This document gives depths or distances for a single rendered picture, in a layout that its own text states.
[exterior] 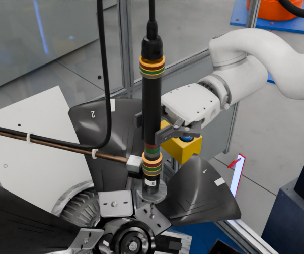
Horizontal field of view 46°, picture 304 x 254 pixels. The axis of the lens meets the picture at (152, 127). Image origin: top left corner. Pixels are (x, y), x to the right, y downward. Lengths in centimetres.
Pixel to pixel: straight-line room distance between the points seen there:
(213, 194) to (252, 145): 187
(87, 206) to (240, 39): 57
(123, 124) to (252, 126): 224
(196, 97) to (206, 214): 37
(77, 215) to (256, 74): 57
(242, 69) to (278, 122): 236
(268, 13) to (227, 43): 382
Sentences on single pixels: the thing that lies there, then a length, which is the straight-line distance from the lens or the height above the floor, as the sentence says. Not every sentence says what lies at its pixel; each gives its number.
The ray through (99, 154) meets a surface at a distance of 82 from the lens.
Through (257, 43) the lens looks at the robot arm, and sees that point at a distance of 75.
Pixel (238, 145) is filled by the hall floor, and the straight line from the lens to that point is 287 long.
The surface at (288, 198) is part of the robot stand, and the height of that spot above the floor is 92.
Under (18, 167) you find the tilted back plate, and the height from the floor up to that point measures 124.
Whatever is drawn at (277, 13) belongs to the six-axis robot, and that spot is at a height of 14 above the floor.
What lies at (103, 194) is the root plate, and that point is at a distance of 92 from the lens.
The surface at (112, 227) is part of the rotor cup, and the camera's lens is 88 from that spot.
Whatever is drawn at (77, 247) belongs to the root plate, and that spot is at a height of 119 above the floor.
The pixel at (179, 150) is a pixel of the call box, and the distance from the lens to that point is 131.
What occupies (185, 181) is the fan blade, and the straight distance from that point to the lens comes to 104.
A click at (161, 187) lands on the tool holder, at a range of 86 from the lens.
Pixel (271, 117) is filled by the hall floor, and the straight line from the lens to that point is 319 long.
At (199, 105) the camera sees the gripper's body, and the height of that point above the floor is 153.
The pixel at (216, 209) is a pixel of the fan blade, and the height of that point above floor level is 116.
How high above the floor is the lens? 199
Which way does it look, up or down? 43 degrees down
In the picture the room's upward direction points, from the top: straight up
